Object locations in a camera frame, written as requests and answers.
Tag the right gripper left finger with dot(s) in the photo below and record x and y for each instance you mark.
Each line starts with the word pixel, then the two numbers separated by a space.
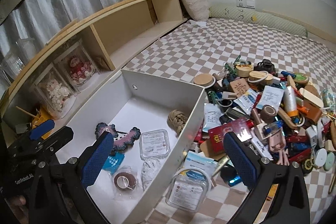
pixel 93 158

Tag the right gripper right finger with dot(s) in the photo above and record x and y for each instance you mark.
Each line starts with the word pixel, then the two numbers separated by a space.
pixel 243 158

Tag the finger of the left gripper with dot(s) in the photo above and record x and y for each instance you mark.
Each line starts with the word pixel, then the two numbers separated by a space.
pixel 47 147
pixel 43 130

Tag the blue sachet packet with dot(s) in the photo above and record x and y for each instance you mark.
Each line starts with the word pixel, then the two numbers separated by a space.
pixel 113 163

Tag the person left hand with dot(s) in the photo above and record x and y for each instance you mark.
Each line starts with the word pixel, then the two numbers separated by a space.
pixel 17 202

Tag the pink carabiner clip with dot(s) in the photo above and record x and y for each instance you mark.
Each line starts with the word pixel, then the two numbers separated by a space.
pixel 277 144

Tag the crocheted purple pink ornament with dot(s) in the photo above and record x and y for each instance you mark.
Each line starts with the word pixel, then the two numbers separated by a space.
pixel 122 140

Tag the wooden bedside shelf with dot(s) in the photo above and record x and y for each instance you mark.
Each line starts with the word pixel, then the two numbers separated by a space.
pixel 111 37

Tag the brown tape roll in bag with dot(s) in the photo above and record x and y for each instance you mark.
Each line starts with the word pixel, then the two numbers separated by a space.
pixel 125 183

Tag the black round badge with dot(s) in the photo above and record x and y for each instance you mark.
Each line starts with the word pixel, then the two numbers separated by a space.
pixel 307 166

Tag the clear plastic case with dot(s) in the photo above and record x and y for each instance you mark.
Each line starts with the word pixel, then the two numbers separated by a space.
pixel 188 189

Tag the clear lidded container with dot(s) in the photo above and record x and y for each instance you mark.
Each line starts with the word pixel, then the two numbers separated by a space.
pixel 154 144

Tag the white round tape measure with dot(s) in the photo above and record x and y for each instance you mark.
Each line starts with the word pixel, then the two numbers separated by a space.
pixel 320 158

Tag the white storage box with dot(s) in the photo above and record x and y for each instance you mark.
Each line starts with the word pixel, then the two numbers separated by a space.
pixel 152 122

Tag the white bottle orange cap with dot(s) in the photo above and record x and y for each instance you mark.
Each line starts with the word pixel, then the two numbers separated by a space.
pixel 290 104

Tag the mint round tape measure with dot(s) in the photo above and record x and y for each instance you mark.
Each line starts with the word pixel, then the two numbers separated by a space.
pixel 330 159

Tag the gold lighter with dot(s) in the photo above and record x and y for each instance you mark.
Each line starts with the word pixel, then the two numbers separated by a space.
pixel 332 184

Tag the round wooden lid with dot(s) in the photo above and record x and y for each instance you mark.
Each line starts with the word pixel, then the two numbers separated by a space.
pixel 205 80

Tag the checkered bed sheet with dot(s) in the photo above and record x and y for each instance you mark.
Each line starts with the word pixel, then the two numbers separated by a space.
pixel 190 50

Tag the grey curtain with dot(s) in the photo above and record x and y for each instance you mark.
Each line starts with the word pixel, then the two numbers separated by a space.
pixel 65 3

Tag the green long bolster pillow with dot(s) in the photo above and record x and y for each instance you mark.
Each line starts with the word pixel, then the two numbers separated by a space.
pixel 250 16

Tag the fluffy white pillow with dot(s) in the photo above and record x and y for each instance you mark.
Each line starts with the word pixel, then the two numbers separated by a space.
pixel 198 10

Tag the wall power socket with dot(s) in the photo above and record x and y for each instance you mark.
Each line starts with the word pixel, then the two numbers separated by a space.
pixel 246 4

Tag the white wall panel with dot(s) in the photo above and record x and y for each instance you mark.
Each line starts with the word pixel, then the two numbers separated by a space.
pixel 313 12

